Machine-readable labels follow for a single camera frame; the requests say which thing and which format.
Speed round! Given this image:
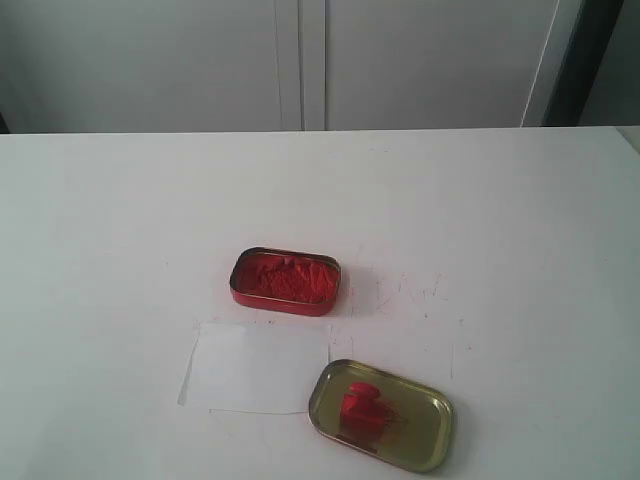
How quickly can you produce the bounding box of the white paper sheet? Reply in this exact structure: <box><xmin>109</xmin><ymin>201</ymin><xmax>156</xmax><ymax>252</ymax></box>
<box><xmin>177</xmin><ymin>323</ymin><xmax>329</xmax><ymax>415</ymax></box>

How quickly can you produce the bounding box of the white cabinet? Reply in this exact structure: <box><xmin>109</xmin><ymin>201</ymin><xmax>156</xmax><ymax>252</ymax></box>
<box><xmin>1</xmin><ymin>1</ymin><xmax>580</xmax><ymax>133</ymax></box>

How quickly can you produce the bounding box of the gold tin lid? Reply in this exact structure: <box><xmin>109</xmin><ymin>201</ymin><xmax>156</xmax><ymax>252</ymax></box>
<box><xmin>308</xmin><ymin>359</ymin><xmax>455</xmax><ymax>474</ymax></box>

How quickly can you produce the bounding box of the red rubber stamp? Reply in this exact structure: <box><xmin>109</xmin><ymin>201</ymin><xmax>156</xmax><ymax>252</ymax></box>
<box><xmin>340</xmin><ymin>382</ymin><xmax>386</xmax><ymax>434</ymax></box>

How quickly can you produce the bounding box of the dark vertical post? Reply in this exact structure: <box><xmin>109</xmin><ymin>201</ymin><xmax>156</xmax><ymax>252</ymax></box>
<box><xmin>542</xmin><ymin>0</ymin><xmax>639</xmax><ymax>127</ymax></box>

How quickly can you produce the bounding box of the red ink pad tin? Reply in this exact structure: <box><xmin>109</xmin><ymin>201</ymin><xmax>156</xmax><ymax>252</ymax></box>
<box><xmin>229</xmin><ymin>247</ymin><xmax>342</xmax><ymax>317</ymax></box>

